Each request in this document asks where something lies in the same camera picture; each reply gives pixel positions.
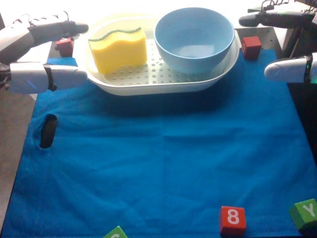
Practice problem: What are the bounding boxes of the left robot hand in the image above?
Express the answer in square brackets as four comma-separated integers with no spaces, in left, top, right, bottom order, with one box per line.
[0,21,89,95]

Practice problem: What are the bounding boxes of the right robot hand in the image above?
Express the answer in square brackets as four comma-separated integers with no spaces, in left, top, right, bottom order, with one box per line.
[238,11,317,84]

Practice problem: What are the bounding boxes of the light blue bowl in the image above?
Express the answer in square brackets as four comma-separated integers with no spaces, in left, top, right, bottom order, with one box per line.
[153,7,235,75]

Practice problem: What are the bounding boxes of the yellow sponge with green pad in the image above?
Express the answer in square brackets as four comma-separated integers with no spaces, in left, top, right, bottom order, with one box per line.
[88,26,148,75]

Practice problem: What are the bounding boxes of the plain red block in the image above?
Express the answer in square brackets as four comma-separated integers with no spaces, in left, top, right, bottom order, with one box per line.
[241,36,263,61]

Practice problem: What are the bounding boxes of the red block with letter G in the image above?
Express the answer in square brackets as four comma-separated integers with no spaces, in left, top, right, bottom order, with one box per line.
[55,37,75,57]

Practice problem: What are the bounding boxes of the black oblong slot piece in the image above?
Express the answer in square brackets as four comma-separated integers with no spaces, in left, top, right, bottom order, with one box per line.
[39,114,58,149]

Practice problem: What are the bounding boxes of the white perforated plastic basin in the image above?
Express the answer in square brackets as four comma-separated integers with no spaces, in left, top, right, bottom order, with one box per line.
[73,13,242,96]

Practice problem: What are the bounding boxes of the green block with letter Y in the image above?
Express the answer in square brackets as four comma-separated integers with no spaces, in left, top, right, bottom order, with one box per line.
[289,198,317,235]

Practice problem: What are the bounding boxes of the blue table cloth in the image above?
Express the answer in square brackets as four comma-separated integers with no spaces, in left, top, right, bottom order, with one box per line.
[0,48,317,238]

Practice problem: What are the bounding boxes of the red block with number 8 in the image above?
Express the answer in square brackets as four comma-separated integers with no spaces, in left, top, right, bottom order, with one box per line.
[219,206,247,237]

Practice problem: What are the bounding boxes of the green block with letter C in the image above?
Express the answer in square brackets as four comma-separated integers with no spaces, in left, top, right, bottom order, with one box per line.
[103,225,128,238]

